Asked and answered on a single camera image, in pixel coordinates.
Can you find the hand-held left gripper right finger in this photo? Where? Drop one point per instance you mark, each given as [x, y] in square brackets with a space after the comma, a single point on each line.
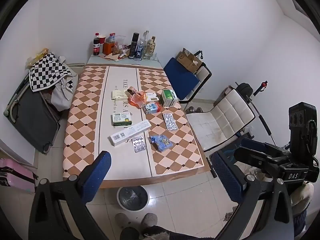
[227, 177]

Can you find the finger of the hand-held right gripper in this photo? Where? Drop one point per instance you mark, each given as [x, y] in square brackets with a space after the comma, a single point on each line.
[252, 158]
[260, 145]

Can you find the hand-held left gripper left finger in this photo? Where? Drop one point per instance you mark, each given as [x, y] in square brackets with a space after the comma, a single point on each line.
[98, 173]

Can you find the grey round waste bin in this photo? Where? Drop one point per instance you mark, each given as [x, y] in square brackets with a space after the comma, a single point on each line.
[133, 198]

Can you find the orange plastic bag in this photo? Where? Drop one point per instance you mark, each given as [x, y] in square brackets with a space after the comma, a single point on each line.
[137, 98]

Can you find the green and white box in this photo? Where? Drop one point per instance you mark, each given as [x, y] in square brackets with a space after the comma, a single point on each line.
[168, 98]

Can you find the person's right forearm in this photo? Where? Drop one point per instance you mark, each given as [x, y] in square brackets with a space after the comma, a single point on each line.
[303, 193]

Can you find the white padded chair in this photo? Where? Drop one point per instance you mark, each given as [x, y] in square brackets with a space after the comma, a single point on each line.
[225, 120]

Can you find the brown checkered tablecloth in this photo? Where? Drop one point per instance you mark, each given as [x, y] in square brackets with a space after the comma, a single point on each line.
[82, 130]

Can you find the silver blister pack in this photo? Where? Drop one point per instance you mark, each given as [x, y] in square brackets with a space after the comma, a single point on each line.
[138, 143]
[170, 121]

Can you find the long white box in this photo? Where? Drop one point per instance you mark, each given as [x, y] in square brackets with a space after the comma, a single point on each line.
[130, 132]

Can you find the green and yellow box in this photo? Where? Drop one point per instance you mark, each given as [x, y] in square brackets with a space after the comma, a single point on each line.
[121, 119]

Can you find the grey slipper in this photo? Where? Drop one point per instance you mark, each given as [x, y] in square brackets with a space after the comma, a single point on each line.
[149, 221]

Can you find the blue cartoon snack packet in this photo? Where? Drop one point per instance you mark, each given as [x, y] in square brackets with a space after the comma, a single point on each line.
[161, 142]

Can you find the dumbbells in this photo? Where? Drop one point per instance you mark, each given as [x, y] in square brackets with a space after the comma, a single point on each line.
[196, 109]

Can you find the cream flat box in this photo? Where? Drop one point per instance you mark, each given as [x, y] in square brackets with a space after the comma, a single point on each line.
[118, 95]

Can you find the pink suitcase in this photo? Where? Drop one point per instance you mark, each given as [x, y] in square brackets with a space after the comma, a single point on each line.
[15, 175]

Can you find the red blue small carton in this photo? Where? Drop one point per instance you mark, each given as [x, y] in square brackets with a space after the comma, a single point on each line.
[151, 108]

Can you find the person's fuzzy trouser leg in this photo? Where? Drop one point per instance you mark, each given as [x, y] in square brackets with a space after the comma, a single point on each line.
[160, 233]

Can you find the dark folding cot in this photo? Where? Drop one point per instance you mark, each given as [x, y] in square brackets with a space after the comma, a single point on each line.
[32, 117]

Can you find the white box with yellow label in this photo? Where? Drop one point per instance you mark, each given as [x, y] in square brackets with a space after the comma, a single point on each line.
[152, 97]

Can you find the blue cushion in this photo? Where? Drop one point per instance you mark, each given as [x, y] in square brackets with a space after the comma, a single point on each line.
[180, 78]

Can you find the cardboard box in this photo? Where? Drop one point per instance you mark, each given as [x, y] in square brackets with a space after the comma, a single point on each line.
[188, 60]

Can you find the black and white checkered cloth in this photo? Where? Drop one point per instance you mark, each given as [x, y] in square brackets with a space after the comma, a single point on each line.
[47, 71]

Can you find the brown paper pile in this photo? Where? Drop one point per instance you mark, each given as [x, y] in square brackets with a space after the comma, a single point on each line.
[113, 57]

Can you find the orange box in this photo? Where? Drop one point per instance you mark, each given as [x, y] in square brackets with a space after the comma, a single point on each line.
[108, 48]

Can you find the cola bottle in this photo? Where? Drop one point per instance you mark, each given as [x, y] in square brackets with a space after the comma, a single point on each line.
[96, 46]

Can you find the blue label water bottle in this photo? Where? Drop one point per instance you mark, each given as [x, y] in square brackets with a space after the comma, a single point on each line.
[139, 51]

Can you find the red paper cup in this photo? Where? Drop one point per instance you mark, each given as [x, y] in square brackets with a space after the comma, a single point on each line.
[102, 43]

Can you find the yellow plastic bag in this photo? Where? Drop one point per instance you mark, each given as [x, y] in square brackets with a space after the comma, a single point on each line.
[37, 57]

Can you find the clear plastic bag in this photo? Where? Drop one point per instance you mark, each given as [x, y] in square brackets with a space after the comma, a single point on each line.
[120, 43]

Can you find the black spray can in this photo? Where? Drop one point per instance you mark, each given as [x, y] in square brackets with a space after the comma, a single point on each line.
[133, 46]

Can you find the yellowish glass bottle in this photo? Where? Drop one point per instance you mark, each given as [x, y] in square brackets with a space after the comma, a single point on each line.
[150, 48]

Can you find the tall clear glass bottle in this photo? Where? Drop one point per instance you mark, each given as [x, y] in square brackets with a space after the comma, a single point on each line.
[146, 37]

